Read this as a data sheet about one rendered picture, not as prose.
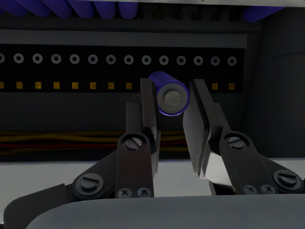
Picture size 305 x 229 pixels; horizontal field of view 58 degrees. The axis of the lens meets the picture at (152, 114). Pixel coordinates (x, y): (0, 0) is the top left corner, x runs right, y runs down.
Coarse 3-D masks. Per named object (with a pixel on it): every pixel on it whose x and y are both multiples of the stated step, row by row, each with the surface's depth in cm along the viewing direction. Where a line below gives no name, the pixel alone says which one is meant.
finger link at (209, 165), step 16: (192, 80) 14; (192, 96) 13; (208, 96) 13; (192, 112) 13; (208, 112) 12; (192, 128) 13; (208, 128) 11; (224, 128) 12; (192, 144) 13; (208, 144) 11; (192, 160) 13; (208, 160) 11; (208, 176) 12; (224, 176) 11; (272, 176) 10; (288, 176) 10; (288, 192) 9
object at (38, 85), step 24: (0, 48) 31; (24, 48) 31; (48, 48) 31; (72, 48) 31; (96, 48) 32; (120, 48) 32; (144, 48) 32; (168, 48) 32; (192, 48) 32; (216, 48) 33; (0, 72) 31; (24, 72) 31; (48, 72) 31; (72, 72) 32; (96, 72) 32; (120, 72) 32; (144, 72) 32; (168, 72) 33; (192, 72) 33; (216, 72) 33; (240, 72) 33
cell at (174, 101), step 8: (160, 72) 18; (152, 80) 17; (160, 80) 15; (168, 80) 14; (176, 80) 14; (160, 88) 14; (168, 88) 14; (176, 88) 14; (184, 88) 14; (160, 96) 14; (168, 96) 14; (176, 96) 14; (184, 96) 14; (160, 104) 14; (168, 104) 14; (176, 104) 14; (184, 104) 14; (168, 112) 14; (176, 112) 14
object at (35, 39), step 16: (288, 16) 29; (304, 16) 26; (0, 32) 30; (16, 32) 30; (32, 32) 30; (48, 32) 30; (64, 32) 30; (80, 32) 31; (96, 32) 31; (112, 32) 31; (128, 32) 31; (144, 32) 31; (160, 32) 31; (272, 32) 32; (288, 32) 29; (304, 32) 26; (224, 48) 33; (240, 48) 33; (272, 48) 32; (288, 48) 29; (304, 48) 26
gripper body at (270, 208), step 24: (48, 216) 7; (72, 216) 7; (96, 216) 7; (120, 216) 7; (144, 216) 7; (168, 216) 7; (192, 216) 7; (216, 216) 7; (240, 216) 7; (264, 216) 7; (288, 216) 7
